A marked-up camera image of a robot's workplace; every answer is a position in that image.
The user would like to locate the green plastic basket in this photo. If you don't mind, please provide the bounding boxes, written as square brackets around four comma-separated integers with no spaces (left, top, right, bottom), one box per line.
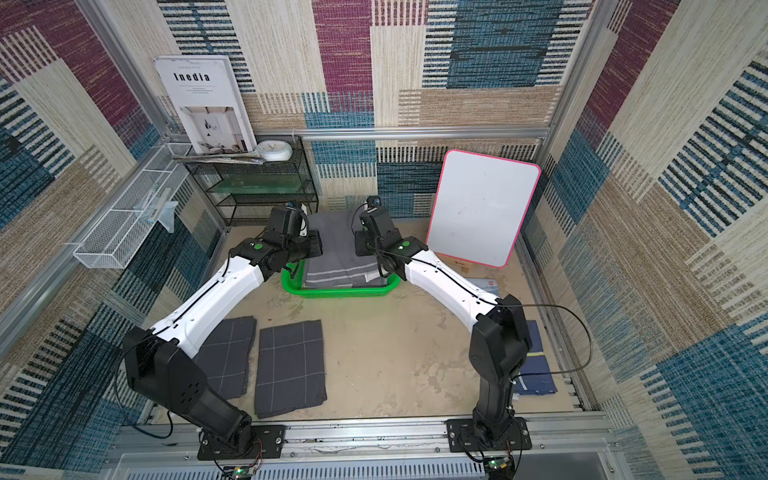
[281,260,401,299]

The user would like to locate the grey striped pillowcase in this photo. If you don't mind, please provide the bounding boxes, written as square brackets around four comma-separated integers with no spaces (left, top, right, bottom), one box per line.
[303,209,386,289]

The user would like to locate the dark grey checked pillowcase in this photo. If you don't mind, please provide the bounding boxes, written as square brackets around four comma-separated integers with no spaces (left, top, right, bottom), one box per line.
[254,320,327,419]
[194,317,257,400]

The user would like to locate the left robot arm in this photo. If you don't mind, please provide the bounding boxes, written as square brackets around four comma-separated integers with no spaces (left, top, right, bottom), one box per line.
[121,206,322,458]

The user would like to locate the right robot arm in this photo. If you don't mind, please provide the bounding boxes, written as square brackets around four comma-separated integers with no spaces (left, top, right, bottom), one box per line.
[352,196,532,450]

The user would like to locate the navy blue folded pillowcase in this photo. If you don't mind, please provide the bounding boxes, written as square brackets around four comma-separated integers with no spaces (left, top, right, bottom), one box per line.
[513,320,557,396]

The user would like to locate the white round bowl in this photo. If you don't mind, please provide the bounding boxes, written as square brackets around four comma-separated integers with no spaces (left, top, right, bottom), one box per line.
[256,139,293,162]

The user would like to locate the wooden whiteboard stand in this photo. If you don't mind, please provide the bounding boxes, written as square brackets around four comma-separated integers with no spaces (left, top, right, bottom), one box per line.
[445,255,474,274]

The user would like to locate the pink framed whiteboard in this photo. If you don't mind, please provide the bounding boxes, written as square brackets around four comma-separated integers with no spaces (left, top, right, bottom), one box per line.
[426,150,541,269]

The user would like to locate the Inedia magazine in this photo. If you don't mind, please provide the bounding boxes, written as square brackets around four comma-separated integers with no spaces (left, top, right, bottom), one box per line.
[154,55,256,155]

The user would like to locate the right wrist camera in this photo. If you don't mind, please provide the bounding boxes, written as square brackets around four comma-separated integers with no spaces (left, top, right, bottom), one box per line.
[365,195,382,211]

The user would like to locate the black wire shelf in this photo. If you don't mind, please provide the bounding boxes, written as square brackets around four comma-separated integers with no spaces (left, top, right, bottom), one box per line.
[174,136,319,227]

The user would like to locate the white wire wall basket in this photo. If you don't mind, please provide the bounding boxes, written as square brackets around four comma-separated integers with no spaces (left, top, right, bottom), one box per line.
[73,143,188,269]

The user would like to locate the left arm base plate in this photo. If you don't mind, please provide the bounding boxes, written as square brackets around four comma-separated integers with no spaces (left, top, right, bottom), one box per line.
[197,424,286,461]

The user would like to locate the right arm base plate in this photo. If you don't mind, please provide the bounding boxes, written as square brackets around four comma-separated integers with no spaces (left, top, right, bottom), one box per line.
[444,417,532,453]

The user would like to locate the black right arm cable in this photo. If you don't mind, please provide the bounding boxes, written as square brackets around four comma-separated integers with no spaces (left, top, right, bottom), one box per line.
[497,302,594,378]

